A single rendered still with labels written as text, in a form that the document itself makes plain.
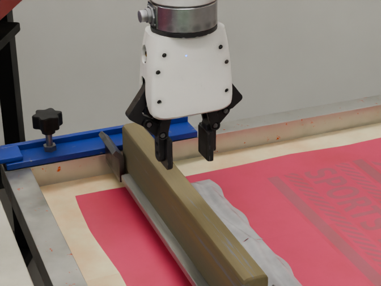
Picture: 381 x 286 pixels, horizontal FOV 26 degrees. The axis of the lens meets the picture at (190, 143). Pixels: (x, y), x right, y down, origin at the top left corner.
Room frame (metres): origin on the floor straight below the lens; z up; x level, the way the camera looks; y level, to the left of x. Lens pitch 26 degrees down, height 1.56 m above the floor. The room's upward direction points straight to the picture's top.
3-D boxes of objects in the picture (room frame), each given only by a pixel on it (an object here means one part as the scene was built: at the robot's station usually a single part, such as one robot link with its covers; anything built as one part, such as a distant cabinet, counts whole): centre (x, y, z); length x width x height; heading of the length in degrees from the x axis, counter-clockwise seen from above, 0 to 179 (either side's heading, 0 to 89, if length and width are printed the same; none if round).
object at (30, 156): (1.13, 0.14, 0.98); 0.30 x 0.05 x 0.07; 112
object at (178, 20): (0.88, 0.01, 1.29); 0.09 x 0.07 x 0.03; 112
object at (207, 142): (0.90, -0.03, 1.13); 0.03 x 0.03 x 0.07; 22
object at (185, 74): (0.88, 0.01, 1.22); 0.10 x 0.08 x 0.11; 112
